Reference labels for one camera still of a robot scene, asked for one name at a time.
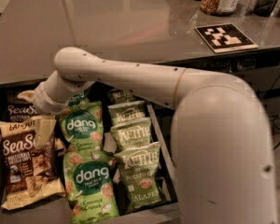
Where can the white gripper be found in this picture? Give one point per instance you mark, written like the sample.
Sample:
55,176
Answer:
44,101

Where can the brown seasalt chip bag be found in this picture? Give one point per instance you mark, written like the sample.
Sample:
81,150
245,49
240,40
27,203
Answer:
18,110
31,173

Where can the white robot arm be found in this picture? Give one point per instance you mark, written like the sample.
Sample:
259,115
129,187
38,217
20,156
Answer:
222,144

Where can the middle green dang chip bag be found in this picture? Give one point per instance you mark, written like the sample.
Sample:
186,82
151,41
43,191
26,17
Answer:
82,126

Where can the green dang chip bag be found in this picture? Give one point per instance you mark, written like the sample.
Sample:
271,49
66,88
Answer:
82,126
89,186
80,99

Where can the rear green dang chip bag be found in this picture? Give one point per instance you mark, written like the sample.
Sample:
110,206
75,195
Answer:
80,99

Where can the rear green Kettle chip bag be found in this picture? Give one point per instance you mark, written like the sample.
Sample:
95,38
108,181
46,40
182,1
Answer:
119,96

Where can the green kettle chip bag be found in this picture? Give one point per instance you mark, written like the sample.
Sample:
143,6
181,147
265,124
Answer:
124,112
137,170
119,96
134,133

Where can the open grey top drawer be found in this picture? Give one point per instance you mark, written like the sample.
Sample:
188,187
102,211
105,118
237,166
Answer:
56,210

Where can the front green dang chip bag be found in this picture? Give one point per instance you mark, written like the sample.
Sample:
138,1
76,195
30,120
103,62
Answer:
89,186

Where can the front green Kettle chip bag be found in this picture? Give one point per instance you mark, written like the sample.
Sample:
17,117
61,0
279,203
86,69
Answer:
137,170

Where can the upper right grey drawer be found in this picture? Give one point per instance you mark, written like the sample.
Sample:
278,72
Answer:
260,79

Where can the black white fiducial marker tile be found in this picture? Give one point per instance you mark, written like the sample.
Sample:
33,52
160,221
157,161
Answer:
222,38

